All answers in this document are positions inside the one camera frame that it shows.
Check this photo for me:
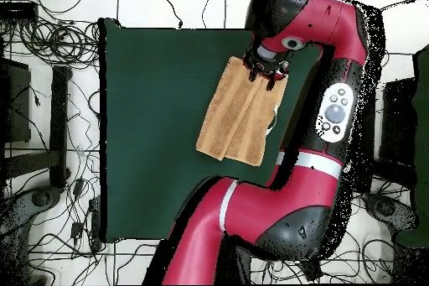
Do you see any orange terry towel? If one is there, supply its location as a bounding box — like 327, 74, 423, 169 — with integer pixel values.
194, 55, 289, 168

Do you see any flat black device box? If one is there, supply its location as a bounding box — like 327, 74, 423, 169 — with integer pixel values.
0, 1, 39, 21

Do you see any dark green table cloth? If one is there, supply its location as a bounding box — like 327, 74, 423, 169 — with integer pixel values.
98, 17, 324, 243

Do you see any large black box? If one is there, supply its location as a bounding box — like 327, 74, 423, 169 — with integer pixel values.
380, 76, 418, 166
0, 58, 32, 143

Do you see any black stand bar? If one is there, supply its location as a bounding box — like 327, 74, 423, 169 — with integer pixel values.
49, 65, 72, 189

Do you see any small black power adapter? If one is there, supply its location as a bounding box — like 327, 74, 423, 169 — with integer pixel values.
70, 221, 84, 241
72, 178, 85, 197

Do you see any long black cable with plug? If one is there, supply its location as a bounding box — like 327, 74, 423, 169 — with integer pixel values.
152, 0, 184, 29

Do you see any pedestal leg with round foot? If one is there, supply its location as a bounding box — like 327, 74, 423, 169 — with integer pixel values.
364, 193, 418, 233
0, 185, 63, 285

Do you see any black cable coil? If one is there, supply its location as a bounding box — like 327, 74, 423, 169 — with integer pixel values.
18, 18, 101, 65

